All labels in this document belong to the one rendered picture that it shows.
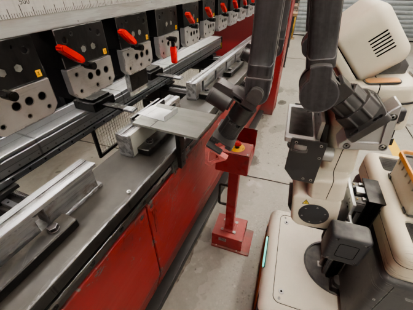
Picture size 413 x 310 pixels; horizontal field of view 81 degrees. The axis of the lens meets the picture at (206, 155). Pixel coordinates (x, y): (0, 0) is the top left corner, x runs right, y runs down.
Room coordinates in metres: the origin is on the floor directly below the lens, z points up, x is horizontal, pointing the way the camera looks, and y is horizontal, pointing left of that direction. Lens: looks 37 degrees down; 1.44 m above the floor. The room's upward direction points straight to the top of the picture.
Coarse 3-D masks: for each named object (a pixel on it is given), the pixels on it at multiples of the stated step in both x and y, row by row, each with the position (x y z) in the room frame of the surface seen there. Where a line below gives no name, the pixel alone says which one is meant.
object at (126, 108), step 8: (88, 96) 0.93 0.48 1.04; (96, 96) 0.93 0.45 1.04; (104, 96) 0.96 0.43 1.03; (112, 96) 0.98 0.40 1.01; (80, 104) 0.91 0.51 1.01; (88, 104) 0.89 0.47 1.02; (96, 104) 0.90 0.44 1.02; (104, 104) 0.92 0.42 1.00; (112, 104) 0.92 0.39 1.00; (120, 104) 0.92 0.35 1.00; (96, 112) 0.89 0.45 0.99
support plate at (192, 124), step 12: (168, 108) 0.89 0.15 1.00; (180, 108) 0.89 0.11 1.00; (144, 120) 0.80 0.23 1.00; (156, 120) 0.80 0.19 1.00; (168, 120) 0.80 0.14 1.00; (180, 120) 0.80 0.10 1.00; (192, 120) 0.80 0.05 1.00; (204, 120) 0.80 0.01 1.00; (168, 132) 0.72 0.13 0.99; (180, 132) 0.71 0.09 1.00; (192, 132) 0.71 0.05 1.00
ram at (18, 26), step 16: (144, 0) 0.90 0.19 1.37; (160, 0) 0.99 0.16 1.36; (176, 0) 1.09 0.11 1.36; (192, 0) 1.22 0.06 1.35; (32, 16) 0.55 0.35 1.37; (48, 16) 0.58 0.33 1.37; (64, 16) 0.62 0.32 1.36; (80, 16) 0.66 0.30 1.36; (96, 16) 0.70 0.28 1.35; (112, 16) 0.76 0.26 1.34; (0, 32) 0.48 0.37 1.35; (16, 32) 0.51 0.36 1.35; (32, 32) 0.54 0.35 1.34
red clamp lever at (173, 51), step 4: (172, 36) 0.98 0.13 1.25; (168, 40) 0.98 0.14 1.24; (172, 40) 0.97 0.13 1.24; (176, 40) 0.98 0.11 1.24; (172, 44) 0.98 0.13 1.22; (172, 48) 0.97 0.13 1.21; (172, 52) 0.97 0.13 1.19; (176, 52) 0.98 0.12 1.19; (172, 56) 0.98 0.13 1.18; (176, 56) 0.98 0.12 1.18; (172, 60) 0.98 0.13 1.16; (176, 60) 0.98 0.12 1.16
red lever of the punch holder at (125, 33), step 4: (120, 32) 0.73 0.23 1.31; (124, 32) 0.73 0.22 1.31; (124, 36) 0.73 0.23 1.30; (128, 36) 0.74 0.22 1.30; (132, 36) 0.76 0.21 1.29; (128, 40) 0.75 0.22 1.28; (132, 40) 0.75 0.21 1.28; (132, 44) 0.77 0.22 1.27; (136, 44) 0.78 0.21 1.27; (140, 44) 0.79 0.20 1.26; (136, 48) 0.78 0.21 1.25; (140, 48) 0.78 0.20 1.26
